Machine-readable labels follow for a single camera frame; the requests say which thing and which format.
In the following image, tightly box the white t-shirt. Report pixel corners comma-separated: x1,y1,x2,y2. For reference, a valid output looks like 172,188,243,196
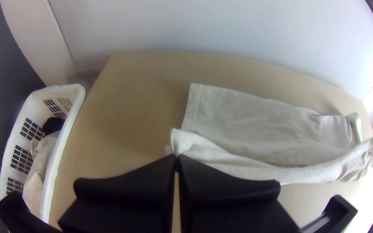
165,83,373,186

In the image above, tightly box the white laundry basket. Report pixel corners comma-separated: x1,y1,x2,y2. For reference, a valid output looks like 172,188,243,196
0,84,86,224

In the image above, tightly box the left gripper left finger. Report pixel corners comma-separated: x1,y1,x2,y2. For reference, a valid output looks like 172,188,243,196
58,154,177,233

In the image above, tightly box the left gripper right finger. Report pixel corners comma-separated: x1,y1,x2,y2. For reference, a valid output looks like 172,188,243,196
177,154,301,233

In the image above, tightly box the heap of clothes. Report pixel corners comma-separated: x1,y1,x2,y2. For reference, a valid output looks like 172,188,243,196
22,117,66,218

